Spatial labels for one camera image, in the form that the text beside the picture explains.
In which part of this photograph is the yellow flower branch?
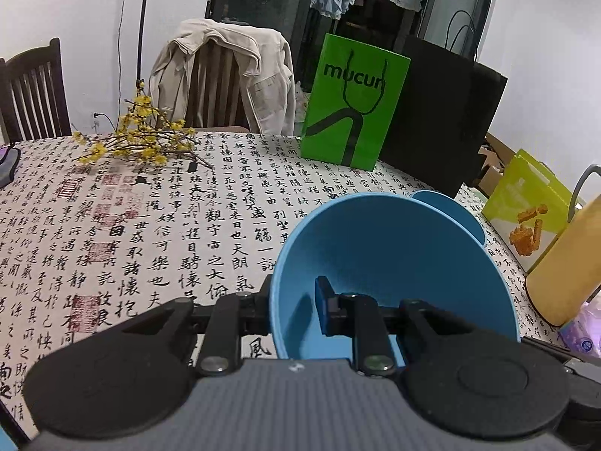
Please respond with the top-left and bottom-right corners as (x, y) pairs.
(72, 80), (214, 172)

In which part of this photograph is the black paper bag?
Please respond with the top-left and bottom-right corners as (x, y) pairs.
(376, 9), (509, 199)

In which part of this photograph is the studio lamp on stand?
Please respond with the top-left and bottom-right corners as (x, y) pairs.
(136, 0), (156, 88)

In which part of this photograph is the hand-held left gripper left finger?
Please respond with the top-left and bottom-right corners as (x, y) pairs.
(122, 275), (275, 377)

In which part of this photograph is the grey and purple cloth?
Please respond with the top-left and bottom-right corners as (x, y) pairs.
(0, 147), (23, 188)

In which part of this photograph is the brown cardboard box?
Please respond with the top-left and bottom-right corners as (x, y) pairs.
(470, 132), (517, 198)

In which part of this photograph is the dark framed glass door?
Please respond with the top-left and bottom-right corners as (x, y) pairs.
(204, 0), (498, 99)

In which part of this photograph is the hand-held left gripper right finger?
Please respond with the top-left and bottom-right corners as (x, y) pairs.
(314, 276), (465, 377)

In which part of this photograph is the green paper bag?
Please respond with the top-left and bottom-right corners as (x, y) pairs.
(300, 33), (411, 173)

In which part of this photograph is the calligraphy printed tablecloth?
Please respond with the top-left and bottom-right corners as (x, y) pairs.
(0, 126), (601, 437)

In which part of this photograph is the purple tissue pack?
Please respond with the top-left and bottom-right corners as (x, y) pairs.
(559, 301), (601, 358)

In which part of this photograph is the wooden chair under jacket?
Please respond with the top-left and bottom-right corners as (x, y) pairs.
(185, 44), (249, 130)

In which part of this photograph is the yellow thermos jug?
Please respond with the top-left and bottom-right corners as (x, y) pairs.
(525, 164), (601, 327)

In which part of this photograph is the dark wooden chair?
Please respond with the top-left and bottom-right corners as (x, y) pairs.
(0, 38), (72, 144)

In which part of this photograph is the yellow-green snack box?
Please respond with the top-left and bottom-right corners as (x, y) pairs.
(483, 149), (585, 273)

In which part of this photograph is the beige jacket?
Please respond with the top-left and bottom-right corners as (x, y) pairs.
(149, 19), (296, 136)

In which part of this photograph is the blue bowl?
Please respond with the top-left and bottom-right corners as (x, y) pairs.
(270, 194), (521, 372)
(412, 190), (486, 247)

